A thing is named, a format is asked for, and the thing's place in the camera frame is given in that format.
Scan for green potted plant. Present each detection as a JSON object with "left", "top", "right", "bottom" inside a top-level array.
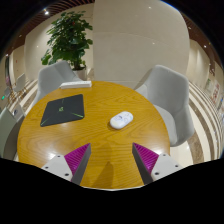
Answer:
[{"left": 40, "top": 10, "right": 94, "bottom": 81}]

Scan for white cartoon-print computer mouse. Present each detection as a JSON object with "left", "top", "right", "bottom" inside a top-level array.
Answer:
[{"left": 109, "top": 110, "right": 134, "bottom": 130}]

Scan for white power strip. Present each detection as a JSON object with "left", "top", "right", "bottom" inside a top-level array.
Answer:
[{"left": 59, "top": 80, "right": 93, "bottom": 90}]

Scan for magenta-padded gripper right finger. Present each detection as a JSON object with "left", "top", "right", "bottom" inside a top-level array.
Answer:
[{"left": 132, "top": 142, "right": 184, "bottom": 185}]

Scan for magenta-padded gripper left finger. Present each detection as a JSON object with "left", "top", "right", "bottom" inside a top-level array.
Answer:
[{"left": 41, "top": 143, "right": 92, "bottom": 186}]

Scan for group of distant grey chairs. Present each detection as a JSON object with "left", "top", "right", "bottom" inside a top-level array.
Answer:
[{"left": 3, "top": 73, "right": 28, "bottom": 101}]

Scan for grey shell chair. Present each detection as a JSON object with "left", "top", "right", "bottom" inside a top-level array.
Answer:
[
  {"left": 0, "top": 105, "right": 26, "bottom": 161},
  {"left": 33, "top": 60, "right": 83, "bottom": 104},
  {"left": 134, "top": 64, "right": 196, "bottom": 148}
]

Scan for black mouse pad green lines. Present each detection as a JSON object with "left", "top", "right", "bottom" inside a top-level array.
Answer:
[{"left": 40, "top": 93, "right": 85, "bottom": 128}]

